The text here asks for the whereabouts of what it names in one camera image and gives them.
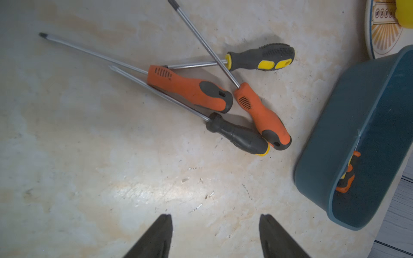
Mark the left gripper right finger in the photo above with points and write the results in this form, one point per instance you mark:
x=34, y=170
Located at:
x=276, y=242

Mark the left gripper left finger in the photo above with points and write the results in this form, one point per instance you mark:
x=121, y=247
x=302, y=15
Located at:
x=156, y=241

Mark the orange black stubby screwdriver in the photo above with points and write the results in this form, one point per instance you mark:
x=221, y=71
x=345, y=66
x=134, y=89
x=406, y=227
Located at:
x=347, y=178

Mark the teal storage box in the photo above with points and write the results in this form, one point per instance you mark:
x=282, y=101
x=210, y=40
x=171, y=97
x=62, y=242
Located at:
x=370, y=111

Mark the orange small screwdriver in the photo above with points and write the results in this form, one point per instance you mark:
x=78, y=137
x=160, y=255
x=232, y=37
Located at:
x=196, y=91

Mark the black yellow small screwdriver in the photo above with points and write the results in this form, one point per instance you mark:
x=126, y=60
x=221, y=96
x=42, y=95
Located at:
x=270, y=57

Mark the round patterned plate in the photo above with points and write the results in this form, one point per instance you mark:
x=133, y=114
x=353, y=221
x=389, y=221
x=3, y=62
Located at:
x=383, y=33

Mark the yellow banana bunch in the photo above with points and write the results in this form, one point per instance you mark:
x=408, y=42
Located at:
x=404, y=13

